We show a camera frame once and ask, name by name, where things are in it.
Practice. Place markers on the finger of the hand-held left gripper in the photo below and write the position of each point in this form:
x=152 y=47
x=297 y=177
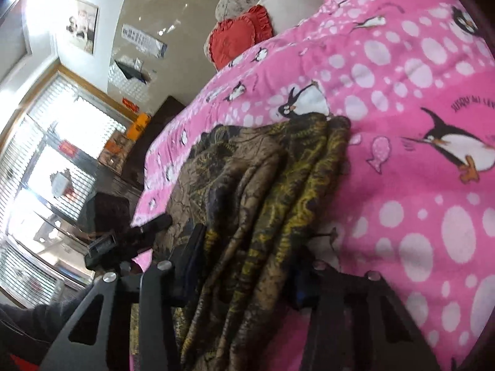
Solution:
x=154 y=225

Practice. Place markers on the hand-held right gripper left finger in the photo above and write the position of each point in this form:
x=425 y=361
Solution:
x=191 y=255

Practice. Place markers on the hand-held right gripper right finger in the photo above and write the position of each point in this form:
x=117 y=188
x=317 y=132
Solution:
x=299 y=282

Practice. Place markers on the brown floral patterned garment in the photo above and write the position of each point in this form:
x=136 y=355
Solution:
x=247 y=185

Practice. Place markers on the person's left forearm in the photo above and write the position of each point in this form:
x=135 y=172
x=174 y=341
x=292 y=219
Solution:
x=34 y=320

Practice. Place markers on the brown printed box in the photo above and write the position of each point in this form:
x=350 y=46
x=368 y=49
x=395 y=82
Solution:
x=116 y=148

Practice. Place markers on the orange box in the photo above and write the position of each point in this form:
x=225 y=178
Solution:
x=138 y=125

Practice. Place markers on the dark wooden cabinet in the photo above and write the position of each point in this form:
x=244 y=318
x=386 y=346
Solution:
x=162 y=123

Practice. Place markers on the red window sticker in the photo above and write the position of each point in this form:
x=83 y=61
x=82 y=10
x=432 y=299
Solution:
x=67 y=147

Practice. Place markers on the large red heart pillow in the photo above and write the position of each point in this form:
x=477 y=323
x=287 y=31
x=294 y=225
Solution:
x=232 y=40

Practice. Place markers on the pink penguin printed blanket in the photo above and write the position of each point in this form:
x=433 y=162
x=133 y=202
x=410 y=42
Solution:
x=406 y=85

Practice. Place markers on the white pillow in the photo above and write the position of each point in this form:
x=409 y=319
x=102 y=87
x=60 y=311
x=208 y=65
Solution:
x=294 y=4

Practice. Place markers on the window with wooden frame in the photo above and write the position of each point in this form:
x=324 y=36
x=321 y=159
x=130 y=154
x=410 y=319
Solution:
x=50 y=123

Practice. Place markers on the wall poster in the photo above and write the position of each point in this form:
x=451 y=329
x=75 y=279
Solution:
x=81 y=27

